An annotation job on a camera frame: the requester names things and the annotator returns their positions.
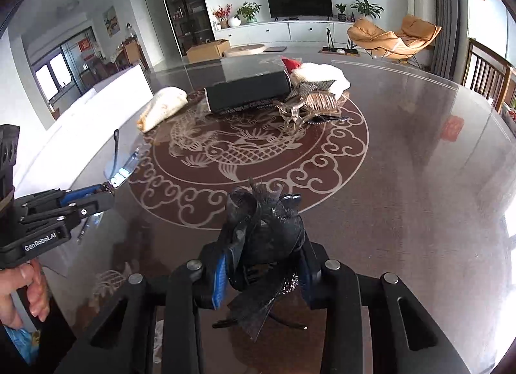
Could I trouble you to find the cardboard box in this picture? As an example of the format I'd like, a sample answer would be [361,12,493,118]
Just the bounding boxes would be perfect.
[186,39,231,64]

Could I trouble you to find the brown clear hair claw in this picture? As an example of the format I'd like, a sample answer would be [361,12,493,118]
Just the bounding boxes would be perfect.
[274,98,319,133]

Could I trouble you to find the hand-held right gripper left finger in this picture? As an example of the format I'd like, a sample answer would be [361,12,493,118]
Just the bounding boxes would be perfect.
[54,242,243,374]

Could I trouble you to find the black glass display cabinet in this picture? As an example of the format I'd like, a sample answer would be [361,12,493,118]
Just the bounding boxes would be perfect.
[154,0,216,56]

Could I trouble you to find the white fluffy cloth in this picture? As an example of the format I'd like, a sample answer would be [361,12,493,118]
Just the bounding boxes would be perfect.
[290,63,351,94]

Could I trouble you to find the black mesh hair bow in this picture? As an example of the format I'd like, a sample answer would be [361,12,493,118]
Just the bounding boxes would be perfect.
[212,178,309,342]

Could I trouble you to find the red flowers in vase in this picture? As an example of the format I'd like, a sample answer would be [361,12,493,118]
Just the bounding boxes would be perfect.
[212,4,233,29]

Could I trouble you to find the black box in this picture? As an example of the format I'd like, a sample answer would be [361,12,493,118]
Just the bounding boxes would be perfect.
[205,69,292,113]

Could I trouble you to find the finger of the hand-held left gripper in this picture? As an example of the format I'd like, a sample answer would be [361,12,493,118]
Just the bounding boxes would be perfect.
[16,184,107,213]
[20,192,116,233]

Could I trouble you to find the round beige pet bed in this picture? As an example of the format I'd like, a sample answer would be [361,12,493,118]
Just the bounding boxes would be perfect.
[223,44,267,58]

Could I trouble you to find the large leafy potted plant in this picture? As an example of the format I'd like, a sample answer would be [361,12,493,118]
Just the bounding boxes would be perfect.
[350,0,384,20]

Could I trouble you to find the model ship on stand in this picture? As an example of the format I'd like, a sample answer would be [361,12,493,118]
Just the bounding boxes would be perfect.
[321,29,361,55]

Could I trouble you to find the cream knitted glove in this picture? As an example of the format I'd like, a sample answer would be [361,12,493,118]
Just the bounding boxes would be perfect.
[137,88,188,133]

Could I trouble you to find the clear rimless glasses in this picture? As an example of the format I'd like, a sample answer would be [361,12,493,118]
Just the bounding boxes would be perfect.
[76,129,143,245]

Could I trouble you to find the green plant in white vase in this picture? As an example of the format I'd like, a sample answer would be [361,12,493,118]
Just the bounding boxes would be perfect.
[228,1,262,28]

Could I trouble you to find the wooden dining chair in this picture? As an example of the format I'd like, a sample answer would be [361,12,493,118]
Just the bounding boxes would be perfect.
[121,41,148,70]

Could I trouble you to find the beige clear hair claw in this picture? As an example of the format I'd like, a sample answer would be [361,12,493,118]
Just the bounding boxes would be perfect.
[300,90,349,119]

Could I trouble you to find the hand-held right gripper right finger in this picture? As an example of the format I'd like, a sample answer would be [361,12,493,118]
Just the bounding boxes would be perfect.
[298,237,470,374]

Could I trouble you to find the black television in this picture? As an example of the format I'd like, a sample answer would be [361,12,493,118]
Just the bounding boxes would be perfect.
[266,0,333,19]

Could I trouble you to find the white container box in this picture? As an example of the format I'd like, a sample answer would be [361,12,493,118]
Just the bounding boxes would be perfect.
[16,64,156,197]

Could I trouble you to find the orange lounge chair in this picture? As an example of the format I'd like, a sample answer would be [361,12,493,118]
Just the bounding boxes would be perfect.
[347,15,443,64]

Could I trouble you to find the white television cabinet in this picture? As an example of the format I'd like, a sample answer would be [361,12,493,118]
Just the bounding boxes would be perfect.
[220,19,355,50]

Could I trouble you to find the red snack packet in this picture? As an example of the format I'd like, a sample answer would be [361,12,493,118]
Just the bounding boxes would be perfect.
[281,56,304,74]

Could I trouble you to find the person's left hand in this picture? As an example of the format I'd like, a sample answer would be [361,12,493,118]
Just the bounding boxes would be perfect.
[0,259,51,330]

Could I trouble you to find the dark glittery mesh hair clip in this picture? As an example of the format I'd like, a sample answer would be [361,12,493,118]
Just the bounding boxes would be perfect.
[299,79,338,94]

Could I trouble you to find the framed wall painting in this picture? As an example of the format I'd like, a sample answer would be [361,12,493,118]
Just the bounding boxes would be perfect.
[103,6,121,37]

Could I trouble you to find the dark wooden chair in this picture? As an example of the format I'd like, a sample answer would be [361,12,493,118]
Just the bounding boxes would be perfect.
[463,37,516,104]

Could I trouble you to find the person's left forearm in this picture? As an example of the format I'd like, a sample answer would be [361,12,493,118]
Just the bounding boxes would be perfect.
[0,320,43,367]

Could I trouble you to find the grey curtain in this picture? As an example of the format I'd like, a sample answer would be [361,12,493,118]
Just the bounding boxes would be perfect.
[431,0,470,78]

